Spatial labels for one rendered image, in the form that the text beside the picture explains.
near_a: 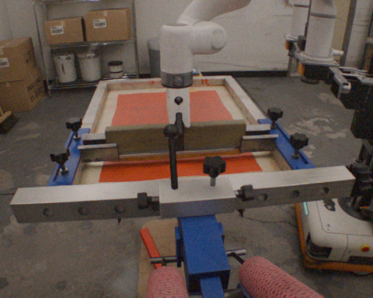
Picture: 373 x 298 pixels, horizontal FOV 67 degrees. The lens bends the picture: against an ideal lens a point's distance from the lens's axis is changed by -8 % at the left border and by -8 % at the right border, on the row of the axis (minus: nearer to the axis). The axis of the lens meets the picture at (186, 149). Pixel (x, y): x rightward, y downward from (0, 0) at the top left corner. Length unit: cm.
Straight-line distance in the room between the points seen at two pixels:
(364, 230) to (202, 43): 138
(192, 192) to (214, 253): 11
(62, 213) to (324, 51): 100
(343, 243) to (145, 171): 119
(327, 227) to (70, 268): 142
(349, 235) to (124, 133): 130
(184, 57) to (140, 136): 23
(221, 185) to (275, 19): 432
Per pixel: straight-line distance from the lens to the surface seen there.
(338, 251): 172
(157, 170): 77
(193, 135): 76
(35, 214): 62
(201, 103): 116
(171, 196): 50
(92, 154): 78
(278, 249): 191
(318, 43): 119
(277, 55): 488
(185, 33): 66
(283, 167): 79
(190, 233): 49
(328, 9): 118
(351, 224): 178
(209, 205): 50
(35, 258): 198
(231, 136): 79
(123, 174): 77
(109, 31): 396
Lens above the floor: 139
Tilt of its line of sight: 31 degrees down
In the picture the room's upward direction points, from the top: straight up
